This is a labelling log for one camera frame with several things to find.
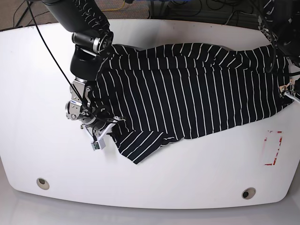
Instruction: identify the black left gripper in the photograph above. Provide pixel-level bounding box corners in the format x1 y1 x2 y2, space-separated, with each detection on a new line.
279 79 300 103

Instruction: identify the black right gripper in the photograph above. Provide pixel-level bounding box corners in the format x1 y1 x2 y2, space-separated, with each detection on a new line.
81 105 126 142

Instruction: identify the navy white striped t-shirt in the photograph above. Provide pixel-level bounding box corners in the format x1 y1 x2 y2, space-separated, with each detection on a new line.
92 43 292 164

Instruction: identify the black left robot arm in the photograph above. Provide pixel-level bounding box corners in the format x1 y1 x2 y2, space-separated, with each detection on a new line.
251 0 300 73

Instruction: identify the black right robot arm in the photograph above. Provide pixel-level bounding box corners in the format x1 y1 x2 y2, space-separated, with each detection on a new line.
42 0 117 142

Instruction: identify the red tape marking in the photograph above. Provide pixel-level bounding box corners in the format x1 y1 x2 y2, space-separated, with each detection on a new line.
262 130 283 166

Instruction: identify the left table grommet hole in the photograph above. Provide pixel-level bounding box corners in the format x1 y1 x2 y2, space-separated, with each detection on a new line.
37 178 50 190

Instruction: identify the table grommet hole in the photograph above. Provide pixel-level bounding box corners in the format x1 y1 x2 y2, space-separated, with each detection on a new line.
37 178 50 190
241 187 256 200

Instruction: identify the right table grommet hole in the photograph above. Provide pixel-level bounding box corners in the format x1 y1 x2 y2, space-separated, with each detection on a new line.
241 187 256 200

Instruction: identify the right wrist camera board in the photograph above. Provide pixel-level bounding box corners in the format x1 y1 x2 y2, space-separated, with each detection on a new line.
91 139 106 151

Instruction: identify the yellow cable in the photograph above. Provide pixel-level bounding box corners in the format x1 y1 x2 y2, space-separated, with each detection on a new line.
103 0 126 12

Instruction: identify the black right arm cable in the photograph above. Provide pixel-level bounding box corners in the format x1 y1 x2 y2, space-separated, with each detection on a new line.
25 0 122 124

